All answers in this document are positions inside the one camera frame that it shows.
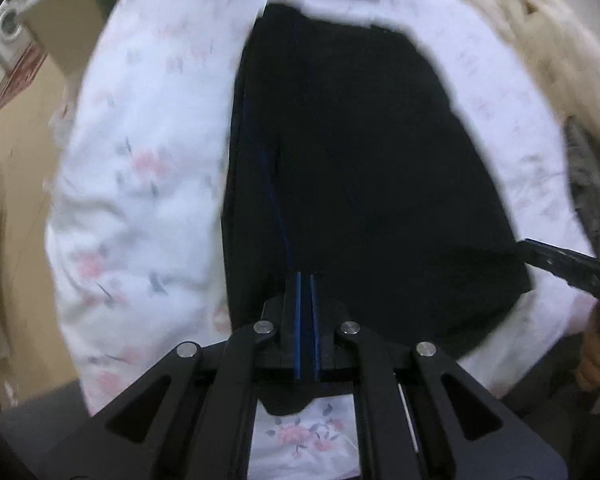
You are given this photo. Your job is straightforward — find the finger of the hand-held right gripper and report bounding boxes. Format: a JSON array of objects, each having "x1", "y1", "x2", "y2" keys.
[{"x1": 517, "y1": 238, "x2": 600, "y2": 292}]

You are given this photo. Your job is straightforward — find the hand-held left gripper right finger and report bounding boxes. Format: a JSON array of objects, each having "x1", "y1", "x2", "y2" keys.
[{"x1": 308, "y1": 273, "x2": 530, "y2": 480}]

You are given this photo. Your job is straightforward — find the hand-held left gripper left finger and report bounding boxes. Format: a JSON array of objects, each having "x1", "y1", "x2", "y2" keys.
[{"x1": 91, "y1": 272, "x2": 305, "y2": 480}]

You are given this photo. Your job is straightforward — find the black pants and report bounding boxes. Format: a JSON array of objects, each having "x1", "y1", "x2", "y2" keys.
[{"x1": 221, "y1": 3, "x2": 534, "y2": 361}]

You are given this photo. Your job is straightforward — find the person's right hand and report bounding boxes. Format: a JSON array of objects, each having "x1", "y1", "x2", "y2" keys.
[{"x1": 577, "y1": 305, "x2": 600, "y2": 392}]

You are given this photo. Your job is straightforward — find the grey patterned cloth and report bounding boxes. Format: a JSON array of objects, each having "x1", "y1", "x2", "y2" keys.
[{"x1": 563, "y1": 116, "x2": 600, "y2": 261}]

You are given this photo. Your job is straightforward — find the white floral bed sheet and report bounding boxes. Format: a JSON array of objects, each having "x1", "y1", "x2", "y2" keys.
[{"x1": 45, "y1": 0, "x2": 600, "y2": 480}]

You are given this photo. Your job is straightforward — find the cream crumpled blanket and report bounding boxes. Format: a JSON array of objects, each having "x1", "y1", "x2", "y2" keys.
[{"x1": 420, "y1": 0, "x2": 600, "y2": 171}]

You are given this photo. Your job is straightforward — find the white washing machine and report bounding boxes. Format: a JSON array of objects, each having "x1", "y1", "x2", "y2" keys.
[{"x1": 0, "y1": 0, "x2": 36, "y2": 66}]

